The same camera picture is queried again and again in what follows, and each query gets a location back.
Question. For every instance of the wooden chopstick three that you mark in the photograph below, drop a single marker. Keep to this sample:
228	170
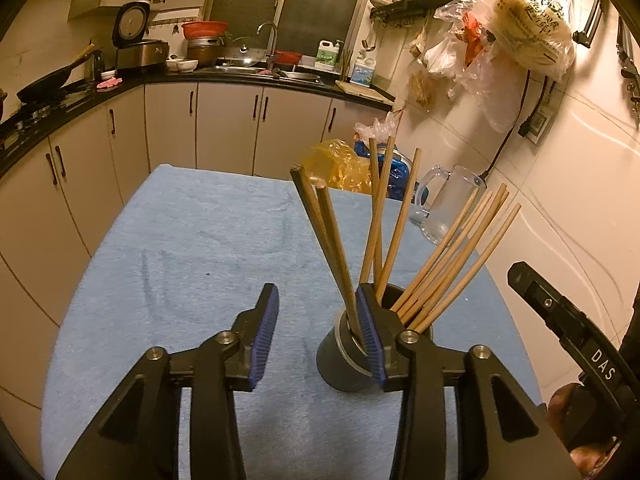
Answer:
375	224

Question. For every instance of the wooden chopstick two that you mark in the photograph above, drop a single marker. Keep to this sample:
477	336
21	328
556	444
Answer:
430	262

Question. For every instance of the person right hand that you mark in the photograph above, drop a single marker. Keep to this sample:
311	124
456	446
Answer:
582	428

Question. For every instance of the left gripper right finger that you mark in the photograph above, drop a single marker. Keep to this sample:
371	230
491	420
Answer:
501	432

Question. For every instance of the wooden chopstick four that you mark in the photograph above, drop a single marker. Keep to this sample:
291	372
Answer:
399	226

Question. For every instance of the dark utensil holder cup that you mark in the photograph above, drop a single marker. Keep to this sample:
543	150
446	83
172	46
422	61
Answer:
351	363

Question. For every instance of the black wall shelf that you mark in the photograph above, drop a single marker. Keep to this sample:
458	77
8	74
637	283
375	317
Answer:
398	11

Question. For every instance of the kitchen base cabinets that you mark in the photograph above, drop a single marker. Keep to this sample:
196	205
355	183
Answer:
56	211

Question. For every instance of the red basin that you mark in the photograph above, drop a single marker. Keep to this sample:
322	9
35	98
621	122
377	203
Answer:
204	29

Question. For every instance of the blue plastic bag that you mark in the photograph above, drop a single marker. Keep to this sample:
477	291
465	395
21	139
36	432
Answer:
399	169

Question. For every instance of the green label detergent jug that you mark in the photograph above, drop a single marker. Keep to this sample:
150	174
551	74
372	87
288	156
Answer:
327	53

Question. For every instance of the wooden chopstick nine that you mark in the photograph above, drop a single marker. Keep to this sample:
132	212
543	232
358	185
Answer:
307	194

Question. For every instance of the wooden chopstick eight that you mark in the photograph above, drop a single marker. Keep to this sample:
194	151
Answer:
434	293

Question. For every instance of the blue label bottle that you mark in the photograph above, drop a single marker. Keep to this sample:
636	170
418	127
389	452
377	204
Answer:
363	71

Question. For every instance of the metal pot with lid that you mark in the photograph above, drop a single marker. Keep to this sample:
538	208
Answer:
204	50

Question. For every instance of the wooden chopstick five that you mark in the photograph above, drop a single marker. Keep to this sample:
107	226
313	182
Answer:
453	247

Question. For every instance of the wooden chopstick one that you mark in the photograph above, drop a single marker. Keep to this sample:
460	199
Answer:
375	187

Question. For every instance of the wooden cutting board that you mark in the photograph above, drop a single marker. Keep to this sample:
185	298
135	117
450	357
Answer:
363	92

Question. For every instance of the clear glass mug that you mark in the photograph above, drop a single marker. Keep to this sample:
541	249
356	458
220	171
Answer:
440	196

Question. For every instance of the yellow plastic bag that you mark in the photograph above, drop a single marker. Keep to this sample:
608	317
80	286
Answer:
337	164

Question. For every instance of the hanging white plastic bag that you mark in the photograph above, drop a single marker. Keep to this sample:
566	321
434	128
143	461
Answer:
537	34

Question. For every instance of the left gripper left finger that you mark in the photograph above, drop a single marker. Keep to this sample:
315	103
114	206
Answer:
135	433

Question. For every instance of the wooden chopstick seven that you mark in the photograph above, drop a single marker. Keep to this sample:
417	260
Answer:
335	242

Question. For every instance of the rice cooker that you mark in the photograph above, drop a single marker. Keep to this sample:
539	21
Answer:
134	52

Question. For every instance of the wooden chopstick six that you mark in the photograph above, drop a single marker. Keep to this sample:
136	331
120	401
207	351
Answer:
453	259

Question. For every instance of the black frying pan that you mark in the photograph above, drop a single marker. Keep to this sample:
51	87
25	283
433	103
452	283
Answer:
46	85

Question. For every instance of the kitchen faucet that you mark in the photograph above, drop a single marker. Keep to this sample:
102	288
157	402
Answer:
272	41

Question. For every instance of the blue table cloth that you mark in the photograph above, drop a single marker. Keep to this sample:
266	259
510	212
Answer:
190	251

